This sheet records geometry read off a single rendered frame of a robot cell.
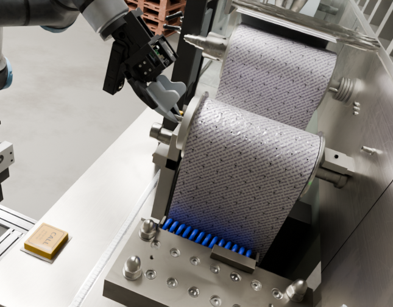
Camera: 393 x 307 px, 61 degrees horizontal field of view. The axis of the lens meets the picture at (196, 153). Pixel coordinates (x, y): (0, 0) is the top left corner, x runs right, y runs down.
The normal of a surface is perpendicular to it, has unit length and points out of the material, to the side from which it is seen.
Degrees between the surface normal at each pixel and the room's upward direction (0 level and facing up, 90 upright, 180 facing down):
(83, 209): 0
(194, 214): 90
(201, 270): 0
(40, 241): 0
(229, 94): 92
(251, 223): 90
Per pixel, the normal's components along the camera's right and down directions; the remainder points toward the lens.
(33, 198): 0.22, -0.78
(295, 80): -0.23, 0.37
